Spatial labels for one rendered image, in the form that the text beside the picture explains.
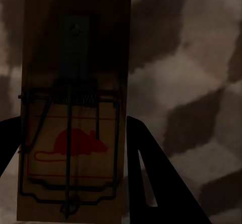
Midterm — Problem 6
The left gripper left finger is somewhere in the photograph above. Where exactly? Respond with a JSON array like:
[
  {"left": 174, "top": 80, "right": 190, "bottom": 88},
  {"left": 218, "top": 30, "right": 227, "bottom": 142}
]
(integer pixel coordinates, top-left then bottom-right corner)
[{"left": 0, "top": 116, "right": 22, "bottom": 176}]

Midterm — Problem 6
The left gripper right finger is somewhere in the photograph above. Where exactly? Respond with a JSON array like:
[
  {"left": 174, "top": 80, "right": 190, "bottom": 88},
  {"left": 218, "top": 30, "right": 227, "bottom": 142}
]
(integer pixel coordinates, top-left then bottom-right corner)
[{"left": 126, "top": 116, "right": 212, "bottom": 224}]

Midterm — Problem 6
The mousetrap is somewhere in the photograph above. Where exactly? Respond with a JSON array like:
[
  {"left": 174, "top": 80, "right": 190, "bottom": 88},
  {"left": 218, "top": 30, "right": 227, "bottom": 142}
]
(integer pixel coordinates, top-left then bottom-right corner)
[{"left": 16, "top": 0, "right": 131, "bottom": 224}]

